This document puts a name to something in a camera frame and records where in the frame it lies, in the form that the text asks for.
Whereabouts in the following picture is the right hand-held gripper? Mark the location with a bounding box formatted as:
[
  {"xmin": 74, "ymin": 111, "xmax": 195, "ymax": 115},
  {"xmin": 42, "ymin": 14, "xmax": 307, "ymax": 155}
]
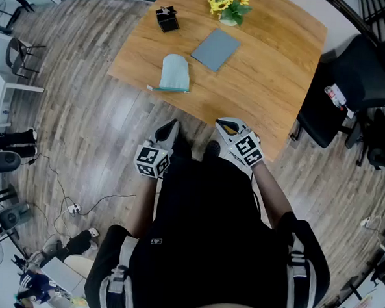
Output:
[{"xmin": 212, "ymin": 116, "xmax": 268, "ymax": 170}]

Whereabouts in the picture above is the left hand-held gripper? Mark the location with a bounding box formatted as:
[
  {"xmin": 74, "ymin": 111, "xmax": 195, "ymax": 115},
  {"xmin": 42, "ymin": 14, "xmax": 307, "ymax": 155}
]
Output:
[{"xmin": 132, "ymin": 116, "xmax": 181, "ymax": 181}]

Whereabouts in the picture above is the person's right forearm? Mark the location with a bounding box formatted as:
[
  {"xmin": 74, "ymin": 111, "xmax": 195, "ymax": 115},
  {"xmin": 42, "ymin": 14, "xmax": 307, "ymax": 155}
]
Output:
[{"xmin": 247, "ymin": 159, "xmax": 297, "ymax": 231}]

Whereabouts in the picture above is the person's left forearm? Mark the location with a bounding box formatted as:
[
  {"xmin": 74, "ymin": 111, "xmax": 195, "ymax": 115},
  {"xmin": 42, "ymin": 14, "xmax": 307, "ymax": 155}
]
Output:
[{"xmin": 125, "ymin": 173, "xmax": 162, "ymax": 242}]

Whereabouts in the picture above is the person's black shoe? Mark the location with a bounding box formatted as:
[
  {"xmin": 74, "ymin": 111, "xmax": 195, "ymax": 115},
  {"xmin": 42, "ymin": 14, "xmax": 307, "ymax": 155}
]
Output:
[{"xmin": 204, "ymin": 140, "xmax": 222, "ymax": 159}]

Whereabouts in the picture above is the grey notebook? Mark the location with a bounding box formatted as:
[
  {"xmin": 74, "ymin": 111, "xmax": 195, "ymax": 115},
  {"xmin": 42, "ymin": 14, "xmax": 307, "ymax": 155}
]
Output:
[{"xmin": 189, "ymin": 27, "xmax": 242, "ymax": 74}]

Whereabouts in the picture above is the person's black clothed body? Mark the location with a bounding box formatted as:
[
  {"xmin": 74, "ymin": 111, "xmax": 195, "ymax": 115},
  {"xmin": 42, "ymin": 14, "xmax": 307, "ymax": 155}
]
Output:
[{"xmin": 82, "ymin": 127, "xmax": 340, "ymax": 308}]

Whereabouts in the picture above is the red white packet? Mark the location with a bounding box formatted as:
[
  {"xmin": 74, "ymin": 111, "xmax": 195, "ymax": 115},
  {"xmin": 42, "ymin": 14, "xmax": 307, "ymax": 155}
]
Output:
[{"xmin": 323, "ymin": 83, "xmax": 349, "ymax": 111}]

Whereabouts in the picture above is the sunflower bouquet in vase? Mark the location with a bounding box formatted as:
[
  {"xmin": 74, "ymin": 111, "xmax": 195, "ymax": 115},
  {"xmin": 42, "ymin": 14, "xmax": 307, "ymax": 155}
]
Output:
[{"xmin": 206, "ymin": 0, "xmax": 254, "ymax": 28}]

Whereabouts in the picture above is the silver black clip tool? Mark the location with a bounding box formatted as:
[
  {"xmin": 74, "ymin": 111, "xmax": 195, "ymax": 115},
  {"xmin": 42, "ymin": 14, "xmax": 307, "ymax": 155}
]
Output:
[{"xmin": 156, "ymin": 5, "xmax": 177, "ymax": 17}]

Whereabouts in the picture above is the black office chair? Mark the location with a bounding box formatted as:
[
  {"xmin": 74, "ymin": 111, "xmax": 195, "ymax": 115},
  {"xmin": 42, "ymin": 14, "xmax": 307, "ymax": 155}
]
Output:
[
  {"xmin": 293, "ymin": 30, "xmax": 385, "ymax": 153},
  {"xmin": 342, "ymin": 105, "xmax": 385, "ymax": 172}
]

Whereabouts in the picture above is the black round stool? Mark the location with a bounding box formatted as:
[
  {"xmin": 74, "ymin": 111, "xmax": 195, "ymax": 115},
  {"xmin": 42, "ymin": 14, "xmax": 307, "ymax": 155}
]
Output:
[{"xmin": 0, "ymin": 150, "xmax": 23, "ymax": 175}]

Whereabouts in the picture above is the black metal railing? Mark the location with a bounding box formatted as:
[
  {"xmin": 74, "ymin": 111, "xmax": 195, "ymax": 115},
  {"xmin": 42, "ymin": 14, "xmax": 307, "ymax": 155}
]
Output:
[{"xmin": 319, "ymin": 0, "xmax": 385, "ymax": 44}]

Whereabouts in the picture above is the dark metal chair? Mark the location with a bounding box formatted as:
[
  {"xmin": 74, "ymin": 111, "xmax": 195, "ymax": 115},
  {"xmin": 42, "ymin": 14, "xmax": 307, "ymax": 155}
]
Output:
[{"xmin": 4, "ymin": 36, "xmax": 47, "ymax": 81}]

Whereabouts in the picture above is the white desk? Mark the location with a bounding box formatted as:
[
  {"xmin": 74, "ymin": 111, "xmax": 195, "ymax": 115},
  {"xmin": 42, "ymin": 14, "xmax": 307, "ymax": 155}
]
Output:
[{"xmin": 39, "ymin": 254, "xmax": 90, "ymax": 299}]

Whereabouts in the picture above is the black floor cable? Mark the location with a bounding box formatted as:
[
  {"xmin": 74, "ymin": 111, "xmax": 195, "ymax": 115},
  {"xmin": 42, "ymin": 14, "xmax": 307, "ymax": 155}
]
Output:
[{"xmin": 24, "ymin": 153, "xmax": 140, "ymax": 245}]

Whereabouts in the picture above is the grey harness strap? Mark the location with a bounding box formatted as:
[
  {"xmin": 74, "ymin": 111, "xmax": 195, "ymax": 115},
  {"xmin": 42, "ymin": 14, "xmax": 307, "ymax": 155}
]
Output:
[
  {"xmin": 282, "ymin": 232, "xmax": 321, "ymax": 308},
  {"xmin": 97, "ymin": 234, "xmax": 140, "ymax": 308}
]

